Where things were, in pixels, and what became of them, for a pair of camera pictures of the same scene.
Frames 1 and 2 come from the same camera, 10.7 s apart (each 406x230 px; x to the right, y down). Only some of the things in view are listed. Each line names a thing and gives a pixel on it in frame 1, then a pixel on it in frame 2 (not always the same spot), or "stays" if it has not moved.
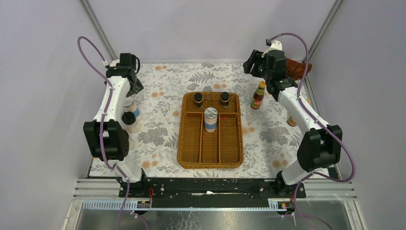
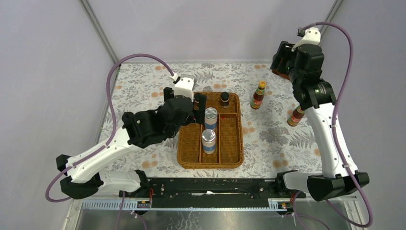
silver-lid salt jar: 130,106 -> 208,140
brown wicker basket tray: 198,149 stays
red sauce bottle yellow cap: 257,99 stays
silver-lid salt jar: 210,119 stays
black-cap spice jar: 198,99 stays
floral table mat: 271,147 stays
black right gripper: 255,58 -> 284,51
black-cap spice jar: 225,99 stays
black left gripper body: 135,86 -> 190,118
